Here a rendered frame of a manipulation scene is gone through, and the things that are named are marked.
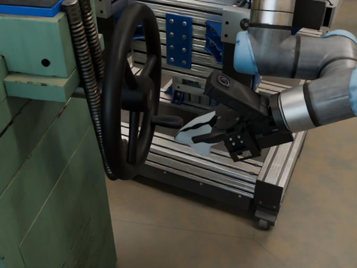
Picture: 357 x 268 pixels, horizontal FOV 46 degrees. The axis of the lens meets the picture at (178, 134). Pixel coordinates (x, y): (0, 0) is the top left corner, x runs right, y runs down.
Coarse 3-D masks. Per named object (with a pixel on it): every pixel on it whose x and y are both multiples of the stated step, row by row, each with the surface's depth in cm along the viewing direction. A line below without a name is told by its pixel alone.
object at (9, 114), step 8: (8, 96) 64; (0, 104) 62; (8, 104) 64; (16, 104) 67; (24, 104) 69; (0, 112) 62; (8, 112) 65; (16, 112) 67; (0, 120) 63; (8, 120) 65; (0, 128) 63
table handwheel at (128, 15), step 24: (120, 24) 58; (144, 24) 71; (120, 48) 57; (120, 72) 56; (144, 72) 74; (72, 96) 71; (120, 96) 57; (144, 96) 67; (120, 120) 58; (144, 120) 81; (120, 144) 60; (144, 144) 78; (120, 168) 63
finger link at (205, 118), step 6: (210, 114) 78; (192, 120) 79; (198, 120) 78; (204, 120) 77; (210, 120) 76; (216, 120) 77; (186, 126) 79; (192, 126) 78; (198, 126) 78; (210, 126) 77
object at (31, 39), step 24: (0, 24) 59; (24, 24) 58; (48, 24) 57; (96, 24) 71; (0, 48) 61; (24, 48) 60; (48, 48) 60; (72, 48) 62; (24, 72) 63; (48, 72) 62
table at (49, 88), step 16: (0, 64) 61; (0, 80) 62; (16, 80) 62; (32, 80) 62; (48, 80) 62; (64, 80) 62; (80, 80) 67; (0, 96) 62; (16, 96) 63; (32, 96) 63; (48, 96) 62; (64, 96) 62
